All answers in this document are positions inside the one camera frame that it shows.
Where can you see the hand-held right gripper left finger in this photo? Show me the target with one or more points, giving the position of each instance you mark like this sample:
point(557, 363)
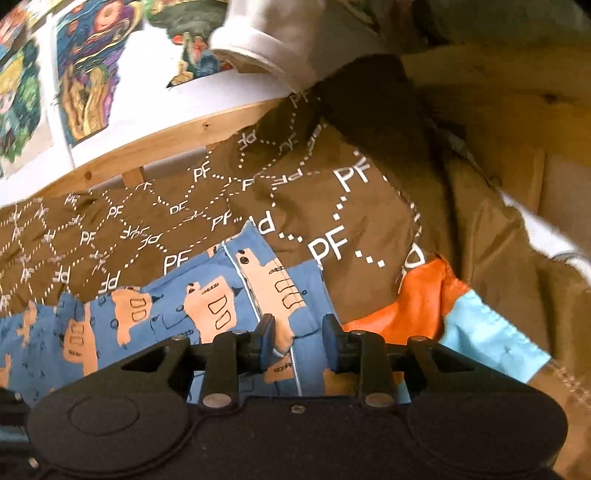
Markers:
point(271, 344)

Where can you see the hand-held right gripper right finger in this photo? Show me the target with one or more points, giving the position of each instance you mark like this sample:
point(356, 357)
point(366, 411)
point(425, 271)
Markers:
point(327, 344)

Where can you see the blue printed pants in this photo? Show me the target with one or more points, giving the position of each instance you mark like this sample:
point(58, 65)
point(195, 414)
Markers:
point(184, 314)

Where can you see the orange and light blue cloth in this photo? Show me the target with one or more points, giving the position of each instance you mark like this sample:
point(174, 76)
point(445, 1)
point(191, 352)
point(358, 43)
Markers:
point(415, 304)

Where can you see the brown printed blanket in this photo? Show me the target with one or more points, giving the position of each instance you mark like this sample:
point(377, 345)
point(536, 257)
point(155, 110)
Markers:
point(138, 230)

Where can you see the tan cloth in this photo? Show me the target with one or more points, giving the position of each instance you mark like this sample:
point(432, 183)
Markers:
point(508, 286)

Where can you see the white sheet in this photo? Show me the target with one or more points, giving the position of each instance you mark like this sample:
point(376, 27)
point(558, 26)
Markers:
point(545, 230)

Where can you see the white cloth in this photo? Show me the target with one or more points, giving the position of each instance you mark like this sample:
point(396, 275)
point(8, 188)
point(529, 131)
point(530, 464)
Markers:
point(286, 32)

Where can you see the wooden bed frame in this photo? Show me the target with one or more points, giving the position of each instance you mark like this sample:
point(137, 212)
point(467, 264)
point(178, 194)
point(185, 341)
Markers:
point(152, 152)

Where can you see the dark figure wall poster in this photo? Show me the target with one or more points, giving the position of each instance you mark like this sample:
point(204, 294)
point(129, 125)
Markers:
point(194, 50)

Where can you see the wavy striped wall poster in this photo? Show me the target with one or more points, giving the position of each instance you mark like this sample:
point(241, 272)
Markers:
point(87, 83)

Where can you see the orange hair wall poster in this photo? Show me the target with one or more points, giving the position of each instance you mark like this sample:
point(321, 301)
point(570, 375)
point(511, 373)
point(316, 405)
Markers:
point(14, 23)

